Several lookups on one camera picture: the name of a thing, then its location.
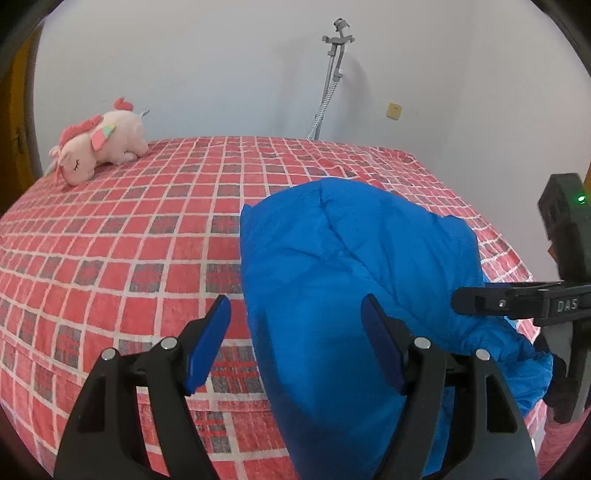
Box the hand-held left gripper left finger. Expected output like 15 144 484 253
54 294 232 480

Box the grey camera stand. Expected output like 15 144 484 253
305 18 356 139

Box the pink plush unicorn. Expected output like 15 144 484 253
45 97 151 186

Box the red checked blanket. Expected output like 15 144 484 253
0 135 585 480

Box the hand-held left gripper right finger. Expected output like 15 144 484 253
361 294 540 480

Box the brown wooden door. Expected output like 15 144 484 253
0 37 38 185

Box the blue puffer jacket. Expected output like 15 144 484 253
240 178 555 480

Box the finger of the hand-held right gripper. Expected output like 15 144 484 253
451 282 586 330

